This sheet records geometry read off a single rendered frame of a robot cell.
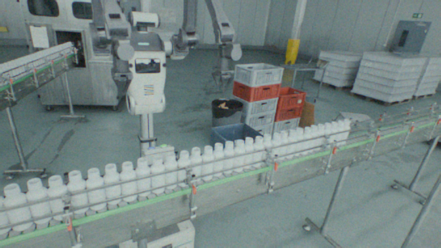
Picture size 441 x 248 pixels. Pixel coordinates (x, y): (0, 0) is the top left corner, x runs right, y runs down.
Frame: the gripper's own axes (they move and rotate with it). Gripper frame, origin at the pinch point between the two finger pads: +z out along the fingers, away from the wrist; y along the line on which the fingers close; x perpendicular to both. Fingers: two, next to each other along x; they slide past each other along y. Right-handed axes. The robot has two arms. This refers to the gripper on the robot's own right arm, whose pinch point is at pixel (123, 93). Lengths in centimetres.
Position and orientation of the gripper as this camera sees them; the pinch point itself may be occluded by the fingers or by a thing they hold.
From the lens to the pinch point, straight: 107.0
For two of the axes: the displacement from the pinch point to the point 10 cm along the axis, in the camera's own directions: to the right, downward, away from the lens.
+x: 8.7, -1.3, 4.8
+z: -0.8, 9.2, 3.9
